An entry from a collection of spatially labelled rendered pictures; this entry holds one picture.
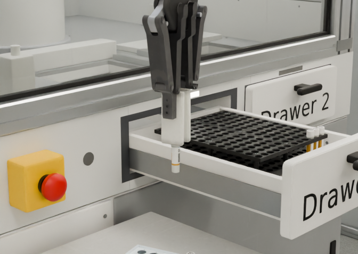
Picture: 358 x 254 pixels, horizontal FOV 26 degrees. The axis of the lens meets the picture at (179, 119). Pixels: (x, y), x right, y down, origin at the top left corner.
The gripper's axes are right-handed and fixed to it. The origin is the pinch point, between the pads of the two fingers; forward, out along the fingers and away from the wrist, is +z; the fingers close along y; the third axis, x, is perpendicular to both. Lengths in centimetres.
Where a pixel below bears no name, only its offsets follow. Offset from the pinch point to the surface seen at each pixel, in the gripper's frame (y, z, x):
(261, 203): 11.4, 14.5, -7.7
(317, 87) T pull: 62, 9, 1
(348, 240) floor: 192, 99, 26
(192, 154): 15.5, 10.4, 5.4
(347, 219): 199, 93, 29
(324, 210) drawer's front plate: 15.9, 15.6, -15.5
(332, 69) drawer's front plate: 73, 7, 1
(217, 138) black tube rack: 22.8, 9.7, 4.6
